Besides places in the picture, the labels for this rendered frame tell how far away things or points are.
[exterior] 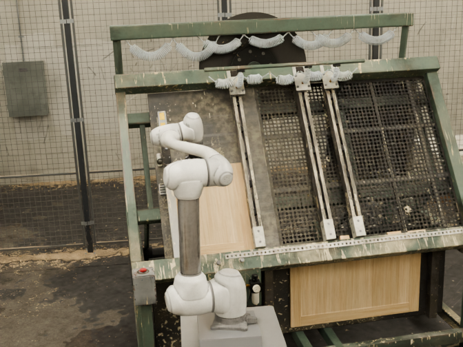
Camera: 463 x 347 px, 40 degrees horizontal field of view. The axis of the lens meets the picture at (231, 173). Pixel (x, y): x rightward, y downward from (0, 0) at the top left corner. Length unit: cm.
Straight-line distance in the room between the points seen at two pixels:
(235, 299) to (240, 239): 81
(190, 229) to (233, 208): 98
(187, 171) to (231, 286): 61
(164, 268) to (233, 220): 52
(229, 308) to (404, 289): 170
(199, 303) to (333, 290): 144
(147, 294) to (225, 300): 60
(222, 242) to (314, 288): 76
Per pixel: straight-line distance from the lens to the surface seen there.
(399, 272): 446
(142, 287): 356
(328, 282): 429
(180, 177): 289
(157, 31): 452
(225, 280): 311
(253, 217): 388
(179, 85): 415
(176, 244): 381
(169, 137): 337
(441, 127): 452
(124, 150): 398
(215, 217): 390
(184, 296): 307
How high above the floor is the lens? 237
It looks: 16 degrees down
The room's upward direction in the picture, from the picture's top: 2 degrees counter-clockwise
